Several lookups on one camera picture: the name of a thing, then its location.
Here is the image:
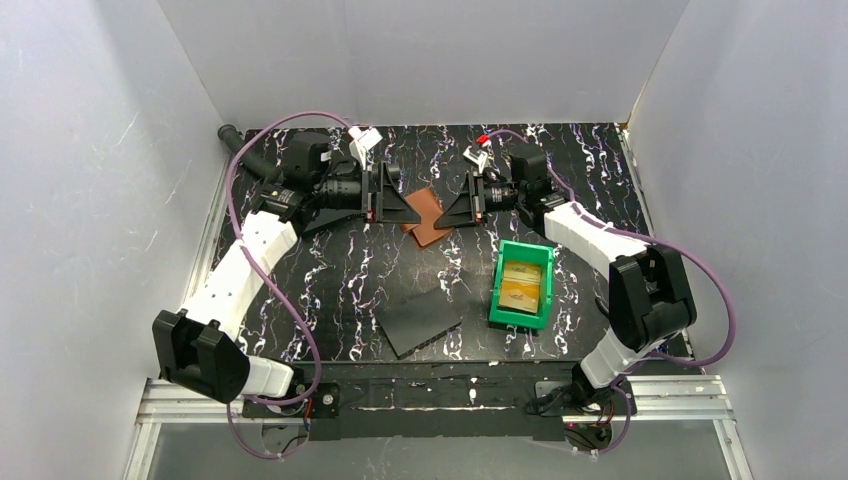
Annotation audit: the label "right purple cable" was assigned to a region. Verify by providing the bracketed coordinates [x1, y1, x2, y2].
[486, 128, 738, 458]

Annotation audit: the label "brown leather card holder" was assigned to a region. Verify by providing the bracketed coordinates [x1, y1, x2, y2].
[401, 188, 453, 249]

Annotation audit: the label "green plastic card tray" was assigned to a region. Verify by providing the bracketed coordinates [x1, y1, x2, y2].
[488, 240, 555, 330]

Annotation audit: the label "purple cable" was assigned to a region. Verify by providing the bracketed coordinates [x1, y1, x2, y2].
[486, 128, 738, 458]
[223, 110, 352, 461]

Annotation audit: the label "cards in green tray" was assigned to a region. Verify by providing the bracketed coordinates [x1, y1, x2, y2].
[497, 279, 541, 314]

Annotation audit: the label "black foam block front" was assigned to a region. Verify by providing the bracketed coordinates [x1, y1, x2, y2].
[376, 288, 461, 359]

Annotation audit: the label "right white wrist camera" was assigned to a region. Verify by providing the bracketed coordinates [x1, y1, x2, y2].
[463, 134, 491, 175]

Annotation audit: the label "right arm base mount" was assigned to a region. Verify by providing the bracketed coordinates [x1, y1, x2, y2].
[524, 380, 637, 456]

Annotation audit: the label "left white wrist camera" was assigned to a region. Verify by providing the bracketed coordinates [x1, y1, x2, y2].
[347, 126, 382, 169]

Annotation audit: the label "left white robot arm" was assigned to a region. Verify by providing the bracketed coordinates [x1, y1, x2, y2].
[152, 125, 420, 404]

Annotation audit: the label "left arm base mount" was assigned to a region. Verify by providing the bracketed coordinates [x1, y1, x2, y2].
[261, 384, 339, 460]

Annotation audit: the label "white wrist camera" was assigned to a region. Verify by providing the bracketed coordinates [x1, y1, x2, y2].
[463, 134, 491, 175]
[347, 126, 382, 169]

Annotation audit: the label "gold VIP credit card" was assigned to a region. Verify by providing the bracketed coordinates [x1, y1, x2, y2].
[502, 260, 542, 284]

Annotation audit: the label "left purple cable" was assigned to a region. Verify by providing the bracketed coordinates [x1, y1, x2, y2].
[223, 110, 352, 461]

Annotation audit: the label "black corrugated hose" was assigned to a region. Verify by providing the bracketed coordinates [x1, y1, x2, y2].
[217, 123, 286, 180]

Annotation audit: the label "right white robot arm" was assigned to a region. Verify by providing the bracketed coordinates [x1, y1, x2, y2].
[435, 143, 697, 405]

